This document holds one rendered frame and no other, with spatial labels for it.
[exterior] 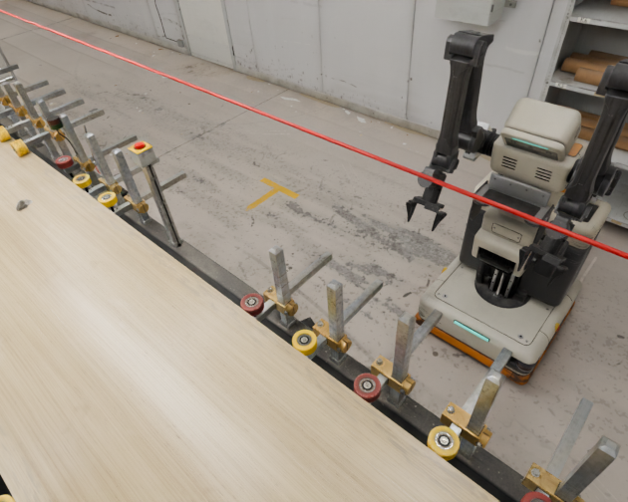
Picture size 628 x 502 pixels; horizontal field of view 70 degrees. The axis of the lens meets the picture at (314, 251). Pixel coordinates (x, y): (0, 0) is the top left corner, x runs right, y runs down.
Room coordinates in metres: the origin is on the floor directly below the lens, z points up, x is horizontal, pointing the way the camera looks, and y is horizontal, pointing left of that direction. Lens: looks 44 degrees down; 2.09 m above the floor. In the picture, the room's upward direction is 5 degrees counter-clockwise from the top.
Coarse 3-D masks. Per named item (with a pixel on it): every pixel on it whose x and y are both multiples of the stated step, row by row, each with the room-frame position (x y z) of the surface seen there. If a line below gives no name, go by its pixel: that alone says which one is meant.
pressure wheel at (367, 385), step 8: (360, 376) 0.68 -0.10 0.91; (368, 376) 0.68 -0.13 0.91; (376, 376) 0.68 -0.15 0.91; (360, 384) 0.66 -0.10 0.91; (368, 384) 0.65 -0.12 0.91; (376, 384) 0.65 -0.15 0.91; (360, 392) 0.63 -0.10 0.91; (368, 392) 0.63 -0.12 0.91; (376, 392) 0.63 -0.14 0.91; (368, 400) 0.62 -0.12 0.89
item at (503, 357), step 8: (504, 352) 0.76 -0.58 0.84; (496, 360) 0.74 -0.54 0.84; (504, 360) 0.73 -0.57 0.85; (496, 368) 0.71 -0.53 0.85; (480, 384) 0.66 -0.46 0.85; (472, 392) 0.63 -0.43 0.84; (472, 400) 0.61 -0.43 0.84; (464, 408) 0.59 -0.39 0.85; (472, 408) 0.58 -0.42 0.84; (456, 432) 0.52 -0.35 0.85
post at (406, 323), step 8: (400, 320) 0.70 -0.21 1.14; (408, 320) 0.69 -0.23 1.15; (400, 328) 0.70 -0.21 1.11; (408, 328) 0.68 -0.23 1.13; (400, 336) 0.70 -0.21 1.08; (408, 336) 0.68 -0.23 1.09; (400, 344) 0.69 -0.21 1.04; (408, 344) 0.69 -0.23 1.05; (400, 352) 0.69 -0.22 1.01; (408, 352) 0.69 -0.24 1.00; (400, 360) 0.69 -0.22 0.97; (408, 360) 0.70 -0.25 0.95; (400, 368) 0.69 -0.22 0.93; (408, 368) 0.70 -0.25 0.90; (400, 376) 0.68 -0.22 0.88; (392, 392) 0.70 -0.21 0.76; (400, 400) 0.69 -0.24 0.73
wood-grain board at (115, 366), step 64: (0, 192) 1.84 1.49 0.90; (64, 192) 1.79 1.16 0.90; (0, 256) 1.37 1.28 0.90; (64, 256) 1.34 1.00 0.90; (128, 256) 1.31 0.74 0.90; (0, 320) 1.03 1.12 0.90; (64, 320) 1.01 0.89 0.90; (128, 320) 0.98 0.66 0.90; (192, 320) 0.96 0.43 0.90; (256, 320) 0.93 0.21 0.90; (0, 384) 0.77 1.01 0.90; (64, 384) 0.75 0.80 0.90; (128, 384) 0.73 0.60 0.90; (192, 384) 0.71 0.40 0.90; (256, 384) 0.69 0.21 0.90; (320, 384) 0.67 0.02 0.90; (0, 448) 0.56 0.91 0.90; (64, 448) 0.55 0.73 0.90; (128, 448) 0.53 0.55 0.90; (192, 448) 0.52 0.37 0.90; (256, 448) 0.50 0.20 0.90; (320, 448) 0.49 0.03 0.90; (384, 448) 0.47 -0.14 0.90
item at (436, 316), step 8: (432, 312) 0.94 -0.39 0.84; (440, 312) 0.94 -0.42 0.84; (432, 320) 0.91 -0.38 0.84; (424, 328) 0.88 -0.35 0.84; (432, 328) 0.89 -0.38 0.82; (416, 336) 0.85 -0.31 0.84; (424, 336) 0.85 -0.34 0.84; (416, 344) 0.82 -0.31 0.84; (392, 360) 0.77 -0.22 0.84; (384, 376) 0.71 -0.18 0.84; (384, 384) 0.69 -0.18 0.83
